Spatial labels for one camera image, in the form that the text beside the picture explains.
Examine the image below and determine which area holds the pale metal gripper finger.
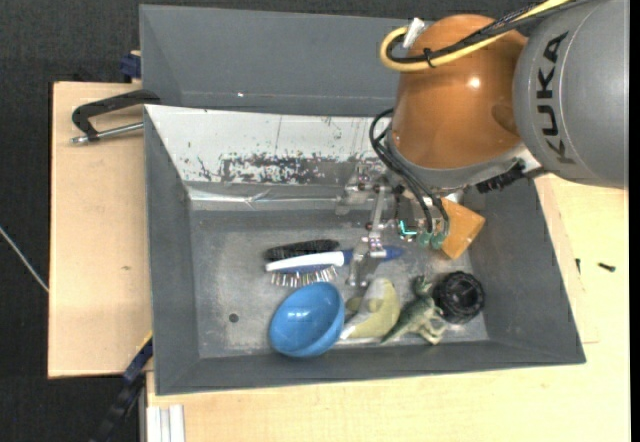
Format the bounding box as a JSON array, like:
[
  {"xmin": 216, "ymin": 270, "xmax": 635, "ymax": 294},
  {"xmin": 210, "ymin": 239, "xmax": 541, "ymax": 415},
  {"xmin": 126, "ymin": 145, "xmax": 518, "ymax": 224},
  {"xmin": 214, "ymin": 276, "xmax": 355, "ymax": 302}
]
[
  {"xmin": 334, "ymin": 166, "xmax": 382, "ymax": 217},
  {"xmin": 347, "ymin": 235, "xmax": 387, "ymax": 288}
]

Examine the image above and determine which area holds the orange-brown block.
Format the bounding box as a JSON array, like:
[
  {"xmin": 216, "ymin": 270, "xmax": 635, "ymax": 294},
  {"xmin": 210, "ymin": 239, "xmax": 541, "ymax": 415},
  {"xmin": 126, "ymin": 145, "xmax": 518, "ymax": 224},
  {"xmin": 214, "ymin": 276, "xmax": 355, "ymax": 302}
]
[{"xmin": 439, "ymin": 197, "xmax": 487, "ymax": 261}]

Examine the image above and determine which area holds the pale yellow-green soft toy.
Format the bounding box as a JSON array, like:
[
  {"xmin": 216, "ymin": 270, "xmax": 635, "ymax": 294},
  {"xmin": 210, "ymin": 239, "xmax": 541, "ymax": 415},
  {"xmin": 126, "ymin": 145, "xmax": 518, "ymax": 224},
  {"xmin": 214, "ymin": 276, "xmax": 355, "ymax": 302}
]
[{"xmin": 339, "ymin": 277, "xmax": 402, "ymax": 343}]

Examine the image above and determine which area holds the white and blue brush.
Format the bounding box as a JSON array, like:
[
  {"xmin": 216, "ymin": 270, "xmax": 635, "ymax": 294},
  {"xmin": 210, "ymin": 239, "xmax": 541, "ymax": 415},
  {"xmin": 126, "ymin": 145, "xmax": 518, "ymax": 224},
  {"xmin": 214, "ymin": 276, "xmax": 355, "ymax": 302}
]
[{"xmin": 263, "ymin": 238, "xmax": 405, "ymax": 289}]

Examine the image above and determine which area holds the green toy dinosaur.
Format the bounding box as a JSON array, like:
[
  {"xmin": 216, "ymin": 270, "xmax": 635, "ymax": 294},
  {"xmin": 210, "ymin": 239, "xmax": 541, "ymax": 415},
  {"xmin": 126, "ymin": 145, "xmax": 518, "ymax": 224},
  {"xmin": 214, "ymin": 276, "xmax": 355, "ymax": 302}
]
[{"xmin": 380, "ymin": 274, "xmax": 449, "ymax": 346}]

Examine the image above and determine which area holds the blue bowl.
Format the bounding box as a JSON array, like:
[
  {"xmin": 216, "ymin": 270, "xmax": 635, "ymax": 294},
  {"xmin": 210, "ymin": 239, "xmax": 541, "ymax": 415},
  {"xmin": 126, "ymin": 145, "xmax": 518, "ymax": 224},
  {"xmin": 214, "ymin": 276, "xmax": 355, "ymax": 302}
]
[{"xmin": 268, "ymin": 281, "xmax": 347, "ymax": 359}]

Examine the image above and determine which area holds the black ribbed round cap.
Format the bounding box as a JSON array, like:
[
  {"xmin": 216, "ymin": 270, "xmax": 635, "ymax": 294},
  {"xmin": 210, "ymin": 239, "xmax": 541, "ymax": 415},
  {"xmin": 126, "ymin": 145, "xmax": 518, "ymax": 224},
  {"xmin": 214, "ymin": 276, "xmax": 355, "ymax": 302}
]
[{"xmin": 431, "ymin": 271, "xmax": 486, "ymax": 325}]

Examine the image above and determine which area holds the grey metal bin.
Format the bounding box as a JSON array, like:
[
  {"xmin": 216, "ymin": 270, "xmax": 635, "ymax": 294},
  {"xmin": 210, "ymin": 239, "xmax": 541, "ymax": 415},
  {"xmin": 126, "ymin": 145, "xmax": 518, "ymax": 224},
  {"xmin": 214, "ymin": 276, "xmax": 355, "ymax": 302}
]
[{"xmin": 138, "ymin": 3, "xmax": 587, "ymax": 396}]

